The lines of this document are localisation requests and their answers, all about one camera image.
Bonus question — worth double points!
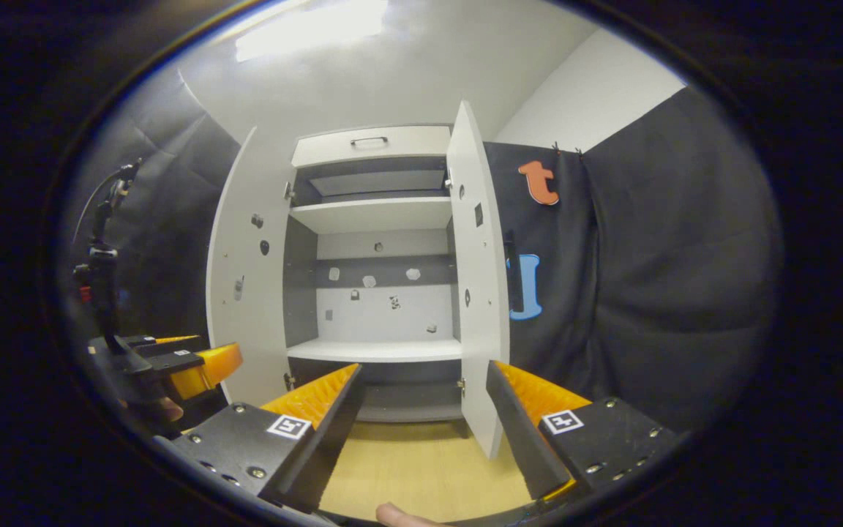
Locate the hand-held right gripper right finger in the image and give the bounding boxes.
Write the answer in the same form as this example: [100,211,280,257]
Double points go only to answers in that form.
[485,360,679,512]

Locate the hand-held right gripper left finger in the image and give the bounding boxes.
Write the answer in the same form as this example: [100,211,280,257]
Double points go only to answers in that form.
[154,364,367,516]

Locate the white double-door shoe cabinet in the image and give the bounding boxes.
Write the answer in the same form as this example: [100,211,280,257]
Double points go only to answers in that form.
[282,124,466,424]

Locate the white shoe cabinet door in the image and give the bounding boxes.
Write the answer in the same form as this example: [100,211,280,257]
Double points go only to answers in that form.
[445,100,522,460]
[206,126,299,408]

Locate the white cabinet drawer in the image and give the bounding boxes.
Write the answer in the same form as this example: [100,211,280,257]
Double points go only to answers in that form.
[291,124,453,168]

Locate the black backdrop cloth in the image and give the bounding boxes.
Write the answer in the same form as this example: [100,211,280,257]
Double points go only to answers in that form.
[484,86,785,434]
[63,70,244,383]

